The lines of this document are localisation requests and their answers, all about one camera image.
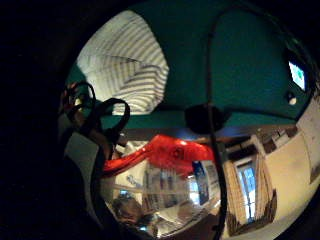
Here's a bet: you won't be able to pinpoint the clear plastic bag red top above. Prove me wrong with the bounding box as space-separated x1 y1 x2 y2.
101 134 222 238

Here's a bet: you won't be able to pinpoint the white grey striped cloth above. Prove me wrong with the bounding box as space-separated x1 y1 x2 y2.
75 9 170 116

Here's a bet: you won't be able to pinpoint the round black object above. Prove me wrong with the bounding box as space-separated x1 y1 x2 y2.
184 103 228 135

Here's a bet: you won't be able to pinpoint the beige curtain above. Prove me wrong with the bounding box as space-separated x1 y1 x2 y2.
255 155 278 225
222 159 248 236

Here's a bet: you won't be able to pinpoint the bright window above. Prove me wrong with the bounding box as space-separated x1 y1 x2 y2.
236 162 258 224

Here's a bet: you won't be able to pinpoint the lit monitor screen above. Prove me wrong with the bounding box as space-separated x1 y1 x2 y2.
287 59 308 92

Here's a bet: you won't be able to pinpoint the thin black cable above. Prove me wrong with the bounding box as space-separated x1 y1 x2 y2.
203 3 229 240

